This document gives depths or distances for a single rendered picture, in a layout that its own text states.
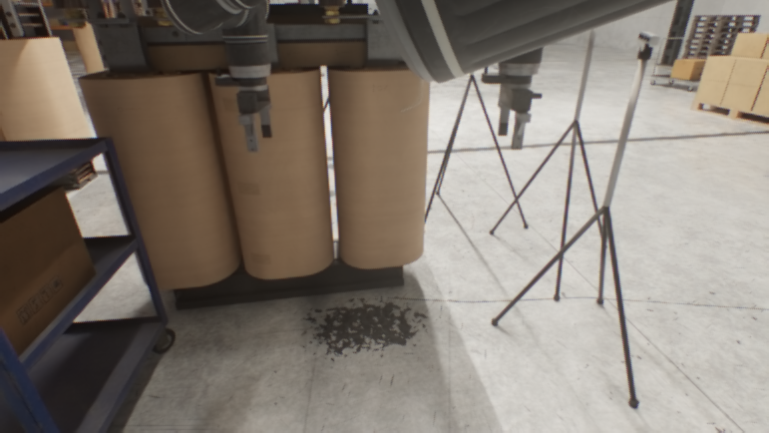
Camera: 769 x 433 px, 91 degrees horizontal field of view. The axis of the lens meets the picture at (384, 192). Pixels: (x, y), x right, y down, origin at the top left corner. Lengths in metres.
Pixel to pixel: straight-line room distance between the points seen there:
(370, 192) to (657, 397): 1.30
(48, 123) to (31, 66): 0.40
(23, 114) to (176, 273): 2.23
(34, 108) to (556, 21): 3.66
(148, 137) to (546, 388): 1.72
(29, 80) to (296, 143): 2.56
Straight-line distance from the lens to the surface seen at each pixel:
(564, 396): 1.70
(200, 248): 1.78
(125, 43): 1.62
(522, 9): 0.29
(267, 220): 1.65
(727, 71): 7.07
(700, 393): 1.95
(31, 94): 3.77
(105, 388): 1.72
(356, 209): 1.64
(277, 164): 1.55
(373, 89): 1.48
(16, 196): 1.23
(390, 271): 1.99
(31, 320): 1.36
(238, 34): 1.05
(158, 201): 1.71
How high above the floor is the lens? 1.25
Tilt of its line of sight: 24 degrees down
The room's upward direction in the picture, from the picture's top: 1 degrees counter-clockwise
